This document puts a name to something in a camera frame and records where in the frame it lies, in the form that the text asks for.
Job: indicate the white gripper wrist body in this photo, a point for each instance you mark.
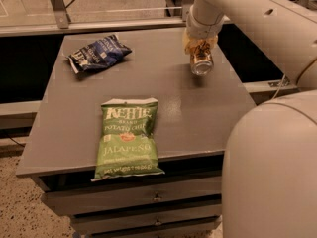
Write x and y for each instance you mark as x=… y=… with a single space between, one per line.
x=202 y=30

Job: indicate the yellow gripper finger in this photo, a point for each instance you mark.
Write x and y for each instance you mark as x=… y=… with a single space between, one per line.
x=188 y=42
x=212 y=42

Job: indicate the orange patterned drink can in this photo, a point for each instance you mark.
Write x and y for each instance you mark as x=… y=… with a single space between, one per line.
x=200 y=59

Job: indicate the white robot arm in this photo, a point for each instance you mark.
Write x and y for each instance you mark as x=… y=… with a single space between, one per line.
x=269 y=175

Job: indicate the grey drawer cabinet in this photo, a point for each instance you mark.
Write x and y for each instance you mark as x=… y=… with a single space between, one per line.
x=194 y=119

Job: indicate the blue chip bag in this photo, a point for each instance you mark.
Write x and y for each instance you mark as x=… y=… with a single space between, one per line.
x=99 y=55

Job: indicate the green Kettle jalapeno chip bag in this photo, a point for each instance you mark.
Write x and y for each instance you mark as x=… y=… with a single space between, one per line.
x=127 y=147

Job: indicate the metal guard rail frame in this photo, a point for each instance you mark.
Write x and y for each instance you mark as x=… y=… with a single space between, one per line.
x=30 y=17

